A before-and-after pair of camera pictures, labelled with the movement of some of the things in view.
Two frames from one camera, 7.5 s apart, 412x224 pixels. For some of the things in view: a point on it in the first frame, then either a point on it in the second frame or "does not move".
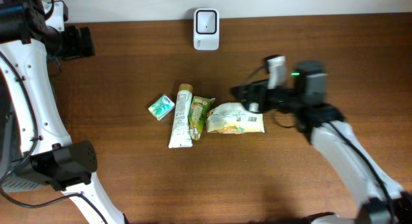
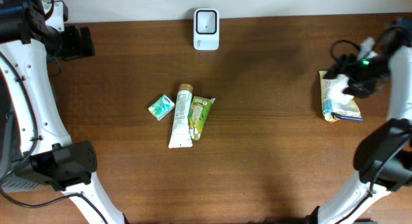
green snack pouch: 197,115 does not move
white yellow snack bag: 233,118 -> 337,105
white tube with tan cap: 181,136 does not move
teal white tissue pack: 161,107 does not move
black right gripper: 255,89 -> 358,89
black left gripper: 78,49 does not move
